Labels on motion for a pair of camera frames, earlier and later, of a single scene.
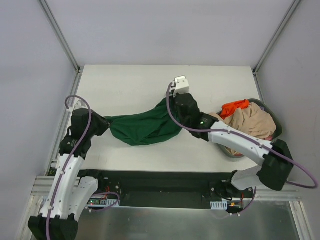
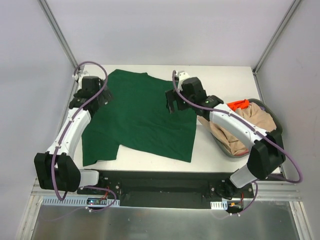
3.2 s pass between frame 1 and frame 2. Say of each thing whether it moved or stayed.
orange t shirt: stayed
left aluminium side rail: stayed
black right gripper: moved
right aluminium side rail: stayed
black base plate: stayed
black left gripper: moved
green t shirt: moved
